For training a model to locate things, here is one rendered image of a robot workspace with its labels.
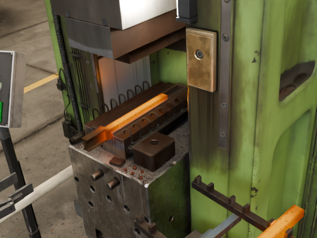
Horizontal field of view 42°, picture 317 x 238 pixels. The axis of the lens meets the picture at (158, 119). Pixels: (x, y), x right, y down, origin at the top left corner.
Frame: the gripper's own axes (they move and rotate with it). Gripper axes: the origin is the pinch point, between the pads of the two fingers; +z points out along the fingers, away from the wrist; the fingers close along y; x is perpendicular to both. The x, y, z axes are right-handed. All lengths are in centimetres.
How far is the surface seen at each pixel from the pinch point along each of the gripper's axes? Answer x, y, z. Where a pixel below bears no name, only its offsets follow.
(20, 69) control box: 13, -43, 33
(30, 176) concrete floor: -100, -127, 67
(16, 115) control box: -2.3, -38.9, 25.2
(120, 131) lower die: -0.6, 3.4, 38.0
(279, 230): 0, 65, 29
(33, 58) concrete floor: -101, -310, 199
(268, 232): 0, 63, 26
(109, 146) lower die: -6.1, 0.1, 35.0
